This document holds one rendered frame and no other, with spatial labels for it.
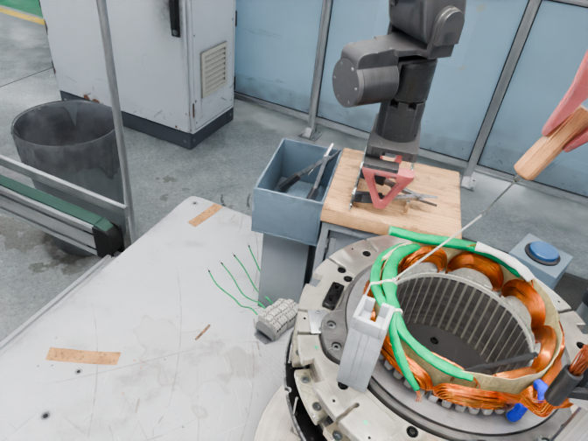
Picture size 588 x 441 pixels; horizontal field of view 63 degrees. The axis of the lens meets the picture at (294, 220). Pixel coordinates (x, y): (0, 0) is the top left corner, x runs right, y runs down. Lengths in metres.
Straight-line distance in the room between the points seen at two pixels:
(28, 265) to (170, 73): 1.21
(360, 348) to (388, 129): 0.33
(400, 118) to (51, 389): 0.65
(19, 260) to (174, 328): 1.48
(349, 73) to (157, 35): 2.21
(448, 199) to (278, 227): 0.27
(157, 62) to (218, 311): 2.04
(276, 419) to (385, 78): 0.50
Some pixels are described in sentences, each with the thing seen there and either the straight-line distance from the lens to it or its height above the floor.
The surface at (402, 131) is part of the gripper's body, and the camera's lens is 0.65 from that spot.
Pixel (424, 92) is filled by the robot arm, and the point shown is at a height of 1.25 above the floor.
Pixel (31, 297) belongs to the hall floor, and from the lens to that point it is 2.13.
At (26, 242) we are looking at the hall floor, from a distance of 2.38.
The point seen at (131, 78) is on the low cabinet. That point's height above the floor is 0.34.
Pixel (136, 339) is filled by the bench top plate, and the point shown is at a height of 0.78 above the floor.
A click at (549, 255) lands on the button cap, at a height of 1.04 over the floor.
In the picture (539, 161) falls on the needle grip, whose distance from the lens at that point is 0.39.
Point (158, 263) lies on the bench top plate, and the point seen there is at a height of 0.78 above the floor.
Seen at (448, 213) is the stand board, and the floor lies 1.06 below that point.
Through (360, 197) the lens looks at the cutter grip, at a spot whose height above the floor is 1.09.
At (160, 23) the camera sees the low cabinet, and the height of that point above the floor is 0.69.
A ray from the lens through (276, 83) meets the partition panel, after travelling 3.13.
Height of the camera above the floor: 1.48
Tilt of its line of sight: 38 degrees down
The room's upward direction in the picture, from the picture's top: 7 degrees clockwise
